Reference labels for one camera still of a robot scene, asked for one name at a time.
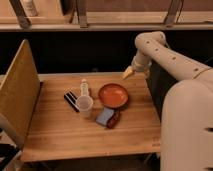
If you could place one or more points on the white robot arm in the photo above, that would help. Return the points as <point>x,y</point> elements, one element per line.
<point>187,112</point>

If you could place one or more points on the small white bottle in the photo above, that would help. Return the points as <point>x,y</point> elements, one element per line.
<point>84,88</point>

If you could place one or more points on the wooden side panel left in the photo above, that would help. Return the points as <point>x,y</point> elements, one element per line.
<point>19,90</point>

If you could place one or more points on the wooden shelf frame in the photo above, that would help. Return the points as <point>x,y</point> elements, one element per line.
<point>107,15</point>

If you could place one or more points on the blue sponge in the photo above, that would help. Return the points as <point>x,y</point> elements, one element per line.
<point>104,116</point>

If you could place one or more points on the white bottle on shelf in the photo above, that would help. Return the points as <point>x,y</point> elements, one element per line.
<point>30,7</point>

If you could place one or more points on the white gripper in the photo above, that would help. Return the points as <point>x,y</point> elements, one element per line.
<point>139,64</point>

